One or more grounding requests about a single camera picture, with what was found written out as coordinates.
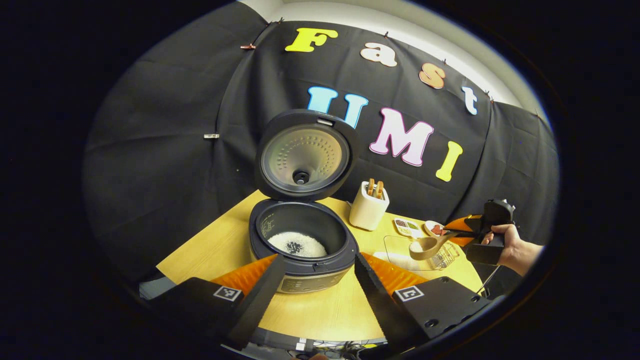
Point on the white round plate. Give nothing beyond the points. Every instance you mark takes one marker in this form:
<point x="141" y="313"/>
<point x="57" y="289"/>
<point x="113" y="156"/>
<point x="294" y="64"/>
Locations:
<point x="430" y="226"/>

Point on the red meat piece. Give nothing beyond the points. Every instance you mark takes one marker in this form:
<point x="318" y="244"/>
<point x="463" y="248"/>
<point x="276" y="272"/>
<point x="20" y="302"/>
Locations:
<point x="436" y="230"/>

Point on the black backdrop cloth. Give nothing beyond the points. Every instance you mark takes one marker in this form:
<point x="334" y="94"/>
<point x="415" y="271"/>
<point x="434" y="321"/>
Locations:
<point x="150" y="150"/>

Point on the toast bread slice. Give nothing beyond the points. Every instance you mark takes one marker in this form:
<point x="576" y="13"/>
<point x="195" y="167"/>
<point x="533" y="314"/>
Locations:
<point x="370" y="187"/>
<point x="379" y="189"/>

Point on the white rice heap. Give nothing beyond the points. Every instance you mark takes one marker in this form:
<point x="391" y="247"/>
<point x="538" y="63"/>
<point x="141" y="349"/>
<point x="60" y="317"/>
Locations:
<point x="307" y="245"/>

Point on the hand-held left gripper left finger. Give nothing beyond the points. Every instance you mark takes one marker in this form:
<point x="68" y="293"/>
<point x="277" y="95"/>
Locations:
<point x="260" y="305"/>

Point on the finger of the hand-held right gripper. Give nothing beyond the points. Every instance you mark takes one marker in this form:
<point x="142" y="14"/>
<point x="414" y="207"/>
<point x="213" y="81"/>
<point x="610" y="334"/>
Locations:
<point x="470" y="223"/>
<point x="465" y="240"/>

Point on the white divided bean dish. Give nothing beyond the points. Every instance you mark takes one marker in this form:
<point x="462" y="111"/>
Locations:
<point x="407" y="227"/>

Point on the copper cloth clip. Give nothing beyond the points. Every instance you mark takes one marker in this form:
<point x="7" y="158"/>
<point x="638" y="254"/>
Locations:
<point x="247" y="46"/>

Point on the white toaster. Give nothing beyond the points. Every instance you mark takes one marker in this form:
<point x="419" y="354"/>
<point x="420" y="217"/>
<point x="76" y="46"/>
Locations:
<point x="367" y="212"/>

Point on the wooden spoon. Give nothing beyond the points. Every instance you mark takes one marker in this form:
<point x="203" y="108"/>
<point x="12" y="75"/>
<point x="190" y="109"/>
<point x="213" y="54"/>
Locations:
<point x="425" y="246"/>

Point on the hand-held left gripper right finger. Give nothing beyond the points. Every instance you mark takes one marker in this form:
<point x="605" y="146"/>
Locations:
<point x="380" y="305"/>

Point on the silver cloth clip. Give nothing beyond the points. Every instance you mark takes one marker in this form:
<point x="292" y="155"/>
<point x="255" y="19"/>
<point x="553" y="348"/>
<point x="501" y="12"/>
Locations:
<point x="211" y="136"/>

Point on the dark rice cooker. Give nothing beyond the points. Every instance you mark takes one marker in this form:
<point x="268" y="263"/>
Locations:
<point x="305" y="160"/>

